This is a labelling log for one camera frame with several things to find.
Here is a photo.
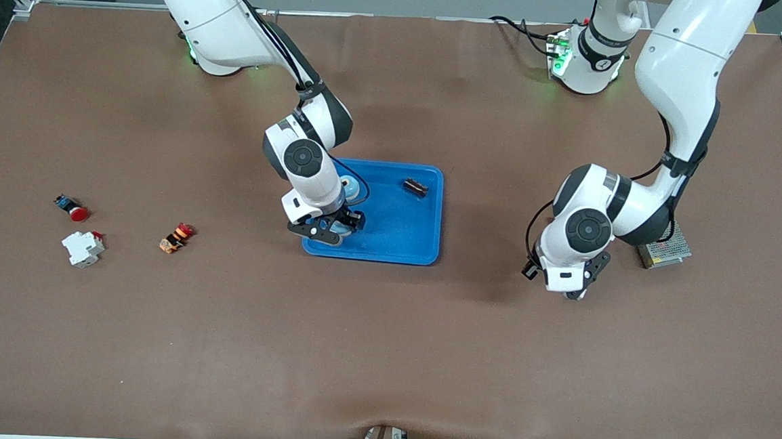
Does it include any blue plastic tray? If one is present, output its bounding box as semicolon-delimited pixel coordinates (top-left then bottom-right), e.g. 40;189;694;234
300;156;447;267

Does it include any perforated metal power supply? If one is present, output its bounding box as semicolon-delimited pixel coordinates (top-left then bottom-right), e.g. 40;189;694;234
636;217;695;272

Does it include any brown table mat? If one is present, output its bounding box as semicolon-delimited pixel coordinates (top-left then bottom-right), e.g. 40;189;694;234
0;0;782;439

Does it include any white circuit breaker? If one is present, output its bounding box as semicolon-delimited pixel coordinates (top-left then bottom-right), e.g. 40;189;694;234
60;229;107;270

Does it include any orange red emergency switch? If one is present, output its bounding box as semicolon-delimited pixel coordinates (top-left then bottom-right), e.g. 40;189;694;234
158;220;195;256

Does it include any red push button switch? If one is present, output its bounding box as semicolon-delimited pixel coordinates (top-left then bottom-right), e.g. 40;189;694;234
53;194;91;224

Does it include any black arm base cable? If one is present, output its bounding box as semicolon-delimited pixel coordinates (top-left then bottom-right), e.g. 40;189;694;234
487;14;564;60

